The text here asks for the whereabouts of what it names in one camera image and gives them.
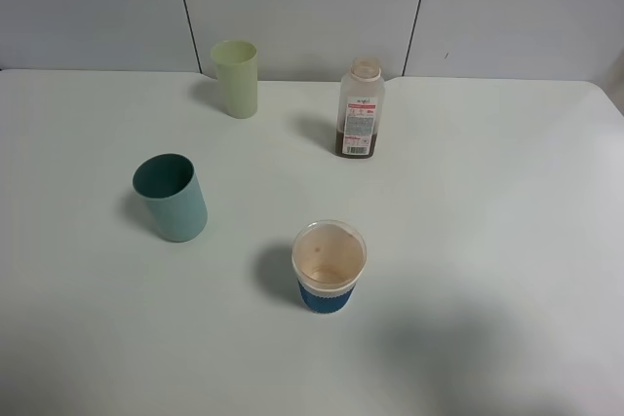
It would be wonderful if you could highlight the clear plastic drink bottle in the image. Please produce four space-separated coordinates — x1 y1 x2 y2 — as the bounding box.
334 57 385 159

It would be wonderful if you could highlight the teal plastic cup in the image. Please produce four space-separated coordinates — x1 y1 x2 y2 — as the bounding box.
132 153 208 243

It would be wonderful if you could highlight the pale yellow-green plastic cup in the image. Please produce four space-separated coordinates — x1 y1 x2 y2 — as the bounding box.
211 40 257 119

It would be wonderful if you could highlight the clear cup with blue sleeve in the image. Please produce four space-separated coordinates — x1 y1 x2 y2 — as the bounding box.
292 220 367 314

